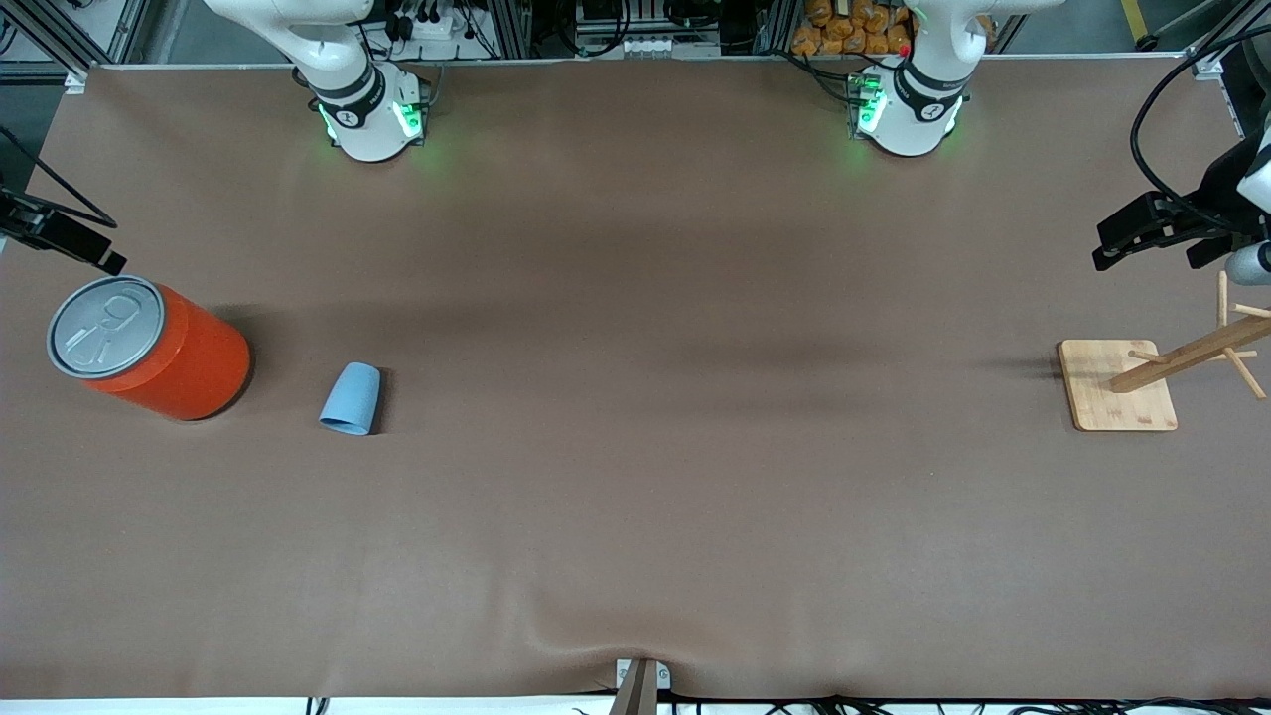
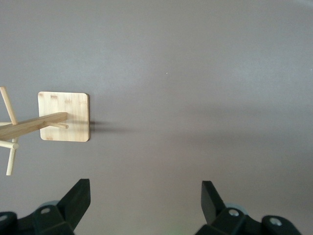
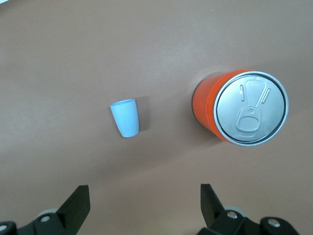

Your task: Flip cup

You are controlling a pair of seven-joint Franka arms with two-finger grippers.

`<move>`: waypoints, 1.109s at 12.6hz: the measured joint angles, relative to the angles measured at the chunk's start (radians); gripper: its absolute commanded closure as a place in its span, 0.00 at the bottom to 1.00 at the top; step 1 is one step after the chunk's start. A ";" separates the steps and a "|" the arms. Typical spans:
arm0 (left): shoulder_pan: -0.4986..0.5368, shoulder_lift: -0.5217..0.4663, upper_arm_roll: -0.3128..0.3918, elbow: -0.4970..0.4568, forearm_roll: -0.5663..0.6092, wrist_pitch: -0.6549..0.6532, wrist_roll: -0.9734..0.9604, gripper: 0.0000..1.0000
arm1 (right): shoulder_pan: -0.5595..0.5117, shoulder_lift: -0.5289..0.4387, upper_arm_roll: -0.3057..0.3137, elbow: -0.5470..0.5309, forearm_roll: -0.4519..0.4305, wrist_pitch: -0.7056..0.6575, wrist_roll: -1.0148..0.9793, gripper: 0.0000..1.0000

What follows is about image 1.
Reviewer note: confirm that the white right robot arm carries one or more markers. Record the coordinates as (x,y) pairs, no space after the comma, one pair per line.
(367,129)

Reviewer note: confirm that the white power strip with plugs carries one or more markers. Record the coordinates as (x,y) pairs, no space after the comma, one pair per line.
(432,22)

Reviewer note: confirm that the metal table clamp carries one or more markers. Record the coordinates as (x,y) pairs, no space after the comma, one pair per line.
(640,685)

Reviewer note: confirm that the aluminium frame strut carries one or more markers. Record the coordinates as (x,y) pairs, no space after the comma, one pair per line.
(60,40)
(1226,30)

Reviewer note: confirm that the orange can with silver lid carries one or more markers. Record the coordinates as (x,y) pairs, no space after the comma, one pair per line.
(179,362)

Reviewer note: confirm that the light blue plastic cup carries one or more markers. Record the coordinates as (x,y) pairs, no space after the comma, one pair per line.
(350,402)

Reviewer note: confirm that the brown table cloth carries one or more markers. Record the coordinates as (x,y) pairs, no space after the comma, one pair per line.
(635,497)

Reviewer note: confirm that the white connector strip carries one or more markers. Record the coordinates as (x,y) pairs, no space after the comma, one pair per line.
(647,45)

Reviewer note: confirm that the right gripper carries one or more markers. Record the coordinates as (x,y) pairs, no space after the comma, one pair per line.
(42,227)

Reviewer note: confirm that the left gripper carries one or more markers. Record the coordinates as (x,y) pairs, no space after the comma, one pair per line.
(1217,187)

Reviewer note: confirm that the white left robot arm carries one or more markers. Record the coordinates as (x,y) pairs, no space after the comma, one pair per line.
(914,119)

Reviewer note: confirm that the bag of orange items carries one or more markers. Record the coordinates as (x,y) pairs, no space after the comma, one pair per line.
(854,30)

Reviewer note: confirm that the wooden cup stand with pegs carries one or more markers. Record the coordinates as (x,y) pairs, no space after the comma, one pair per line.
(1112,397)

